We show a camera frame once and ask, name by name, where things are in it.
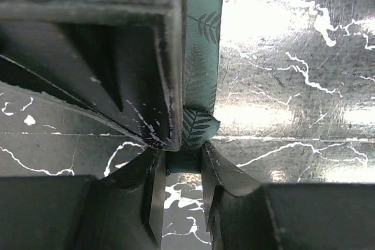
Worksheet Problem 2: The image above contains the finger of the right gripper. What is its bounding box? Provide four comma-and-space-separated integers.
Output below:
1, 0, 186, 151
1, 53, 152, 146

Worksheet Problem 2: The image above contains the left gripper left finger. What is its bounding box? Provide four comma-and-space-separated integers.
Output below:
73, 148, 166, 249

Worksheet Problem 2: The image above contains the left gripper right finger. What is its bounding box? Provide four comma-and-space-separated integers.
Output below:
201, 142, 277, 249

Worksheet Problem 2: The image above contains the dark green fern tie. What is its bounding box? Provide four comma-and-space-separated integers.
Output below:
166, 0, 223, 174

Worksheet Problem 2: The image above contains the black marble pattern mat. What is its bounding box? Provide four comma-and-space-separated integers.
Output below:
0, 0, 375, 250

